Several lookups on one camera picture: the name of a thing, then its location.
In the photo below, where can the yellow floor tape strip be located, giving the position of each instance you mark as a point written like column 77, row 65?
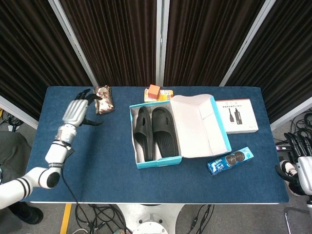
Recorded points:
column 65, row 217

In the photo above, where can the grey aluminium partition rail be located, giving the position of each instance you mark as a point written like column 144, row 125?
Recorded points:
column 19, row 112
column 292, row 113

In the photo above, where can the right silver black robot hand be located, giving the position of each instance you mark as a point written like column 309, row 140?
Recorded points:
column 306, row 173

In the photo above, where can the grey aluminium partition post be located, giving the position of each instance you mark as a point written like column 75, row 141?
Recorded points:
column 73, row 41
column 247, row 41
column 162, row 41

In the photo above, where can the yellow flat snack packet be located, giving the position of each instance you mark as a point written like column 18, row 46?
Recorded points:
column 167, row 95

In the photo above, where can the dark grey trouser leg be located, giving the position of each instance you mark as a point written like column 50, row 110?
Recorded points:
column 12, row 151

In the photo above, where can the black rubber slipper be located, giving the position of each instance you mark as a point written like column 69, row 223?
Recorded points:
column 165, row 136
column 143, row 131

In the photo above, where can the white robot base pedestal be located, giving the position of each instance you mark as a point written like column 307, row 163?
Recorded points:
column 151, row 219

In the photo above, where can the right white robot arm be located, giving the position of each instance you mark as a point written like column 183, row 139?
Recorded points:
column 310, row 201

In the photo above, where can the brown foil snack packet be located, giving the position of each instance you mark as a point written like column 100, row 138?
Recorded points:
column 104, row 104

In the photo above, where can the black power strip purple label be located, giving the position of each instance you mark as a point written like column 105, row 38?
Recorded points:
column 282, row 148

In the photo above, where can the grey metal tube frame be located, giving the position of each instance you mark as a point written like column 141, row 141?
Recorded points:
column 286, row 214

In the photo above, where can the light blue shoe box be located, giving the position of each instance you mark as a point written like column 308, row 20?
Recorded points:
column 192, row 126

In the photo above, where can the white and black sneaker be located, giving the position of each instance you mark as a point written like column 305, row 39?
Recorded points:
column 287, row 163

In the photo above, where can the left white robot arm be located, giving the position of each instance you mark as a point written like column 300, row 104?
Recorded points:
column 31, row 180

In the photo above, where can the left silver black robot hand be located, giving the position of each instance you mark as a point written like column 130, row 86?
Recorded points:
column 75, row 112

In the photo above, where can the dark pleated curtain panel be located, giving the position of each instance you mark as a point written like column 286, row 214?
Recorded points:
column 207, row 36
column 117, row 36
column 287, row 48
column 29, row 48

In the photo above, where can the orange cube block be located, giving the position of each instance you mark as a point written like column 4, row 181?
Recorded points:
column 154, row 91

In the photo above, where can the blue felt table mat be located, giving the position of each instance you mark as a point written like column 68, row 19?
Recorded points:
column 170, row 185

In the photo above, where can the blue Oreo cookie pack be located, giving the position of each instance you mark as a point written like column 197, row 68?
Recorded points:
column 229, row 161

